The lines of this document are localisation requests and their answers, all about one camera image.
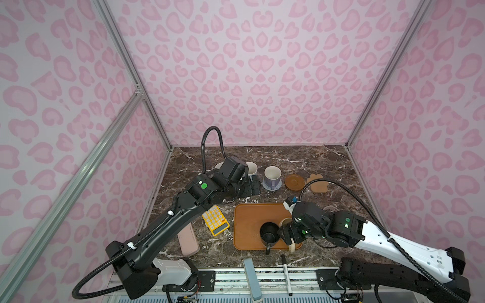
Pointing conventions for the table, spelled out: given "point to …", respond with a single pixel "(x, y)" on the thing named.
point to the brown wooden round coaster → (294, 182)
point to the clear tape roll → (331, 209)
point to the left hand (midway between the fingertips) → (255, 184)
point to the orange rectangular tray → (248, 218)
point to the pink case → (188, 242)
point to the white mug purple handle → (272, 175)
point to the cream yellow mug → (292, 247)
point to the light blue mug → (252, 168)
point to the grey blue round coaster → (268, 189)
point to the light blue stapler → (252, 279)
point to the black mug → (269, 235)
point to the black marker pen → (287, 274)
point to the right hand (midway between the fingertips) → (287, 230)
